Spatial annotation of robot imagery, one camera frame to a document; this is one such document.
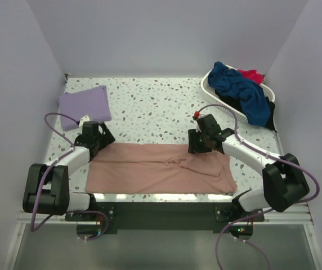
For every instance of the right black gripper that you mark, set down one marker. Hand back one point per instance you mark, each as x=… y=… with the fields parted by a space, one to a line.
x=193 y=146

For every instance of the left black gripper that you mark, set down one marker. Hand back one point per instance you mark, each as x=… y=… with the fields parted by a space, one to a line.
x=106 y=138

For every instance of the pink t shirt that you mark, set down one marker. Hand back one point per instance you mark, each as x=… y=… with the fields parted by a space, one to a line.
x=128 y=168

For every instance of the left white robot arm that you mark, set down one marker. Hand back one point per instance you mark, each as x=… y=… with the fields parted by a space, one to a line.
x=47 y=187

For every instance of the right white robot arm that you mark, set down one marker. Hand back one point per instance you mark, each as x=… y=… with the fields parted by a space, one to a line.
x=283 y=181

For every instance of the folded purple t shirt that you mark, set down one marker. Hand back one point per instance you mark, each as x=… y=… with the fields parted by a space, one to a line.
x=92 y=102

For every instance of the blue t shirt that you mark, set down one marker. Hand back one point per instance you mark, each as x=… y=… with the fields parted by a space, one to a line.
x=229 y=82

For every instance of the white laundry basket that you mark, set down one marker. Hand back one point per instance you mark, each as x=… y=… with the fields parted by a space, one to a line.
x=211 y=95

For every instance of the red t shirt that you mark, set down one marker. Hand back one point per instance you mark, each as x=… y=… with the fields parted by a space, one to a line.
x=252 y=75

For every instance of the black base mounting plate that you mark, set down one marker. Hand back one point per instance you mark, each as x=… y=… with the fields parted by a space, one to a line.
x=177 y=216

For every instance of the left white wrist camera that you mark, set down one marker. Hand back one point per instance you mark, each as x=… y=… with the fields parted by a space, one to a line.
x=84 y=119

